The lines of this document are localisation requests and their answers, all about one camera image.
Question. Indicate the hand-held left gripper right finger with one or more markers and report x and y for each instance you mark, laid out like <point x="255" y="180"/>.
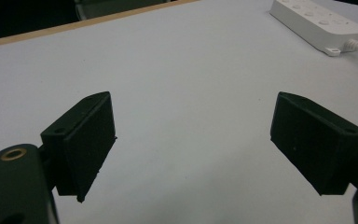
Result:
<point x="317" y="146"/>

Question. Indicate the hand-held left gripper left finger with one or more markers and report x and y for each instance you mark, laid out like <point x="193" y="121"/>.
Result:
<point x="84" y="146"/>

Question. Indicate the white power strip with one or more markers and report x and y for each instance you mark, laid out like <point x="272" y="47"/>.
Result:
<point x="318" y="23"/>

